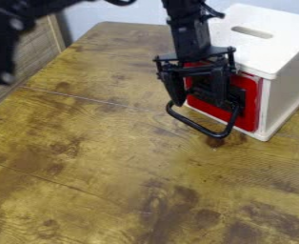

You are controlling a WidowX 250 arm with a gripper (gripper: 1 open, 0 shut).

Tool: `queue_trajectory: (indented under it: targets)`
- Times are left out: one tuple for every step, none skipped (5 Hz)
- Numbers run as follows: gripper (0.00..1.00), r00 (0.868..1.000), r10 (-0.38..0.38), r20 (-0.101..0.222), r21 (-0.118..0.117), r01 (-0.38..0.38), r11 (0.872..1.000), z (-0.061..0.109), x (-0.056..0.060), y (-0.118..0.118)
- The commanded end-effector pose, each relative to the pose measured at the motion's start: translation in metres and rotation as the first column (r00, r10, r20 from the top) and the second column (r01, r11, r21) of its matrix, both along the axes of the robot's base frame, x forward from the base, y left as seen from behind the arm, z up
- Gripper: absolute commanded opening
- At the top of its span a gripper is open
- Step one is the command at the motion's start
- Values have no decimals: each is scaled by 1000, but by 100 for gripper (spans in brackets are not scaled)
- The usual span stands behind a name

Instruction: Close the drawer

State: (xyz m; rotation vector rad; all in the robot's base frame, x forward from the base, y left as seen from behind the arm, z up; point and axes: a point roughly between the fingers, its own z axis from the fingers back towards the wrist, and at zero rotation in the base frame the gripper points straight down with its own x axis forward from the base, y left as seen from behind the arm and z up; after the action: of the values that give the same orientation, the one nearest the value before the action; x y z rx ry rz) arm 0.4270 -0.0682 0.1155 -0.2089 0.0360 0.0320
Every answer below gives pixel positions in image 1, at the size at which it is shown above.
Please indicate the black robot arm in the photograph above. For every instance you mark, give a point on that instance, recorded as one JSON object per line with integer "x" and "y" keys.
{"x": 19, "y": 15}

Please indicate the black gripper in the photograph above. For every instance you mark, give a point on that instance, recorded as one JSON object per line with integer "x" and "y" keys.
{"x": 196, "y": 58}

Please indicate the white wooden box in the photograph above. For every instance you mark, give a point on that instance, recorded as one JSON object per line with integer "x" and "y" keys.
{"x": 266, "y": 37}

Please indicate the red drawer front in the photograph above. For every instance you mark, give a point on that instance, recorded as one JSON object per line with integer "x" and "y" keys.
{"x": 244, "y": 90}

